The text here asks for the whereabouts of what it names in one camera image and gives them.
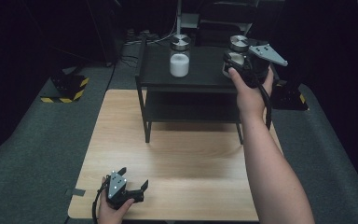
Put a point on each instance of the black metal shelf rack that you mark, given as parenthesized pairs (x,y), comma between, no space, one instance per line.
(202,77)

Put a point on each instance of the metal stand pole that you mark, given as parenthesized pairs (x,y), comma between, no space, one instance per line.
(179,17)

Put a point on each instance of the person's left hand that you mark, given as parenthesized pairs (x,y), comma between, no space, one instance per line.
(110,213)

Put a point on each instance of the yellow-black striped stand base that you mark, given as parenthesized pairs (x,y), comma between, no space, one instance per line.
(290,98)
(66,88)

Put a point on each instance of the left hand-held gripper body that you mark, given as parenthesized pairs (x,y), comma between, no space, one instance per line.
(118,190)

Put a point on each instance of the white box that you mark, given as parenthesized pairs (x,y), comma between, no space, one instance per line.
(190,20)

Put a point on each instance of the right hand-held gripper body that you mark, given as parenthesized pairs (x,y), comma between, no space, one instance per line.
(261,63)

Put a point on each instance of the person's right hand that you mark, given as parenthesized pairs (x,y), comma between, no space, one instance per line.
(251,98)

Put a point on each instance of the grey tape strip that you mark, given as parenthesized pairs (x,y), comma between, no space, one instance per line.
(75,192)

